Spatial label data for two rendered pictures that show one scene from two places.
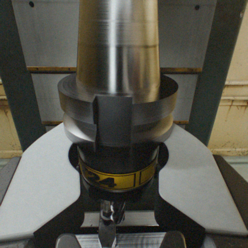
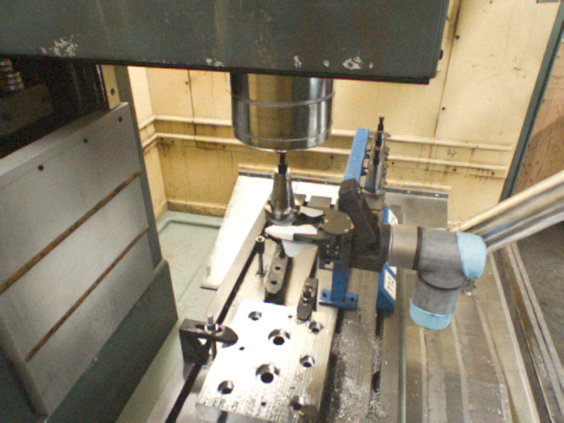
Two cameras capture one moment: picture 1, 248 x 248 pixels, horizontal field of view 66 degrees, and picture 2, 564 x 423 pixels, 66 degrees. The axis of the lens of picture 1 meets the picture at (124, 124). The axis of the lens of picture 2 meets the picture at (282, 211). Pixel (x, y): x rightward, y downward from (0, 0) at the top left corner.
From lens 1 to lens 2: 73 cm
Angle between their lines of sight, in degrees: 62
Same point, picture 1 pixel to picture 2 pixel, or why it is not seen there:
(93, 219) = (180, 372)
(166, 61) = (117, 180)
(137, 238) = (237, 319)
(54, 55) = (21, 249)
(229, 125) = not seen: hidden behind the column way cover
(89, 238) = (222, 350)
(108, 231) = (227, 331)
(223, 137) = not seen: hidden behind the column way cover
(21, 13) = not seen: outside the picture
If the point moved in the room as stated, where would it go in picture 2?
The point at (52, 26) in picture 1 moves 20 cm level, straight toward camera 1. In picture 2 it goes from (10, 216) to (133, 212)
